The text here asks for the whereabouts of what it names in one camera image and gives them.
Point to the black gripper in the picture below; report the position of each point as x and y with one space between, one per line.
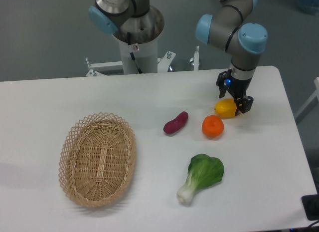
237 89

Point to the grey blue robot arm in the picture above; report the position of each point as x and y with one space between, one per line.
245 42

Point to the orange fruit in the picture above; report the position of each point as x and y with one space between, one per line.
212 126

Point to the purple sweet potato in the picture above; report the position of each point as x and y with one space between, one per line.
176 124

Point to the green bok choy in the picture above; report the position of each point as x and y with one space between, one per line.
204 171

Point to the black device at table edge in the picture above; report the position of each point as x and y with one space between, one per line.
311 206

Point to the woven wicker basket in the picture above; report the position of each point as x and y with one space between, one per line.
97 161

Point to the white frame at right edge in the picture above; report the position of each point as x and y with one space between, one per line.
309 104

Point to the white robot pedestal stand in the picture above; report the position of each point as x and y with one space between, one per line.
138 43

